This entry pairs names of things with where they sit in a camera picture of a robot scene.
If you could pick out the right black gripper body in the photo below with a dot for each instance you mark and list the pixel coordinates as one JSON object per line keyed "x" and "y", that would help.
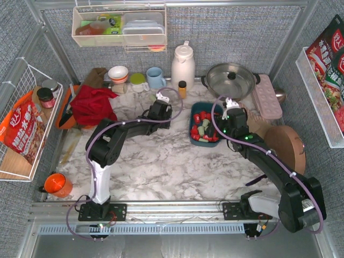
{"x": 226, "y": 123}

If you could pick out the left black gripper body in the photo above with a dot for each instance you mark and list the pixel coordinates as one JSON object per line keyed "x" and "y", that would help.
{"x": 164, "y": 110}

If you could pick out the teal storage basket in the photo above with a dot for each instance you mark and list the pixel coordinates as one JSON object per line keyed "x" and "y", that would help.
{"x": 196, "y": 109}

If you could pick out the red cloth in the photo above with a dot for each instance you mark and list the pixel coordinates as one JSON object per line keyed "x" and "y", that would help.
{"x": 91, "y": 105}

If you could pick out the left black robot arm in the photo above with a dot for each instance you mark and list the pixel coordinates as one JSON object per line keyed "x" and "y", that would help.
{"x": 105, "y": 145}

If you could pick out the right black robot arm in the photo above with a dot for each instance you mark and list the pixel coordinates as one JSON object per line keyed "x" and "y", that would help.
{"x": 302, "y": 203}

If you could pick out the striped pink cloth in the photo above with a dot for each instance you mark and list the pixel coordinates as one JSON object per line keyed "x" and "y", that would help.
{"x": 252, "y": 111}

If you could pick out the stainless steel pot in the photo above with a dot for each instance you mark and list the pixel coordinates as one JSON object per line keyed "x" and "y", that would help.
{"x": 230, "y": 80}

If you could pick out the glass pepper grinder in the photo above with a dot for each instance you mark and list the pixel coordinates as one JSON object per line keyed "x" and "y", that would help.
{"x": 119, "y": 88}

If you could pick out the green lidded cup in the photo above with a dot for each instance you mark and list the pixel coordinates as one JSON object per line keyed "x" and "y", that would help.
{"x": 138, "y": 83}

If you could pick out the pink egg tray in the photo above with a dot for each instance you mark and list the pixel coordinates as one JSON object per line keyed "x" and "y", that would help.
{"x": 265, "y": 99}

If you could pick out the blue mug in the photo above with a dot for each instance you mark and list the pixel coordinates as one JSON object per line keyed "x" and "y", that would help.
{"x": 155, "y": 78}

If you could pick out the orange spice bottle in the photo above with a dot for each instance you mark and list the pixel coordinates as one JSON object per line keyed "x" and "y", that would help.
{"x": 182, "y": 89}

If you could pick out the white orange striped bowl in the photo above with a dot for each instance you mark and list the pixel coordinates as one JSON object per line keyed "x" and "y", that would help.
{"x": 118, "y": 74}

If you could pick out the round wooden board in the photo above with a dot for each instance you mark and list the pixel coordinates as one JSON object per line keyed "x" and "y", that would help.
{"x": 288, "y": 147}

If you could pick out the white thermos jug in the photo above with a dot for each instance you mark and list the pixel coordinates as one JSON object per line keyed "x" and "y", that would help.
{"x": 183, "y": 66}

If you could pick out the brown cloth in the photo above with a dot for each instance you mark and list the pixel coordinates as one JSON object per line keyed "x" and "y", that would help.
{"x": 95, "y": 78}

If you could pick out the orange tray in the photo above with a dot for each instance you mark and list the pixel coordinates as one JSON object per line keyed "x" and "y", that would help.
{"x": 65, "y": 119}

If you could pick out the clear plastic food container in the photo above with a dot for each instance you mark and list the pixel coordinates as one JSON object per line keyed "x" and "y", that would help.
{"x": 143, "y": 28}

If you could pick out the silver lidded jar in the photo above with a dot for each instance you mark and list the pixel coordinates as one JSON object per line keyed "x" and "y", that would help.
{"x": 50, "y": 84}

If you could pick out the orange cup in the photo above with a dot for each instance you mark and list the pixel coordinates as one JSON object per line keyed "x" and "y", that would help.
{"x": 58, "y": 185}

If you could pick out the dark lidded jar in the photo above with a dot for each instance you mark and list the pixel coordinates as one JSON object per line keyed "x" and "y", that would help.
{"x": 46, "y": 98}

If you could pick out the green packaged item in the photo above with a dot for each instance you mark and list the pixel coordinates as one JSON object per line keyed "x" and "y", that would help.
{"x": 115, "y": 24}

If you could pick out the red seasoning bag right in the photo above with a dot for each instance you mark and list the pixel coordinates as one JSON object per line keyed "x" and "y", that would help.
{"x": 326, "y": 59}

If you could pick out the red seasoning bag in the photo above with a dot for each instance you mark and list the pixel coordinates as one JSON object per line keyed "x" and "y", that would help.
{"x": 21, "y": 130}
{"x": 326, "y": 59}

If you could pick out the red seasoning bag left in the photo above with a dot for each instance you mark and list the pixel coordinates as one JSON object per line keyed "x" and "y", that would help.
{"x": 21, "y": 130}

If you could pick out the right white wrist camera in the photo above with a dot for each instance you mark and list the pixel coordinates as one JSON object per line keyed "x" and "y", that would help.
{"x": 231, "y": 104}

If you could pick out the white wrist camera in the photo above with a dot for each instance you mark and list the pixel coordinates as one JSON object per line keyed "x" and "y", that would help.
{"x": 161, "y": 97}
{"x": 231, "y": 104}

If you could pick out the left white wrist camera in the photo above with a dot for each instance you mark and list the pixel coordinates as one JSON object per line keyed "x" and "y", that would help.
{"x": 161, "y": 97}

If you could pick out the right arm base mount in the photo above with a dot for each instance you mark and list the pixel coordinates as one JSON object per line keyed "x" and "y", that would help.
{"x": 235, "y": 211}

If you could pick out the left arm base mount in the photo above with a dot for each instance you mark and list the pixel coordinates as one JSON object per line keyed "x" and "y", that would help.
{"x": 107, "y": 212}

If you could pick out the cream wall basket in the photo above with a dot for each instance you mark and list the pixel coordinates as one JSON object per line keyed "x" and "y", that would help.
{"x": 87, "y": 31}

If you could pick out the white wire basket right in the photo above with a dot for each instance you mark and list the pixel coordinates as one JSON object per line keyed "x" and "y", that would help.
{"x": 324, "y": 113}

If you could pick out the white wire basket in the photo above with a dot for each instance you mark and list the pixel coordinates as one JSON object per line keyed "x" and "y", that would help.
{"x": 324, "y": 113}
{"x": 14, "y": 167}

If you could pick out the white wire basket left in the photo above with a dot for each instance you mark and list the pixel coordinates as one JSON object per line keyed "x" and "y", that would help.
{"x": 14, "y": 167}

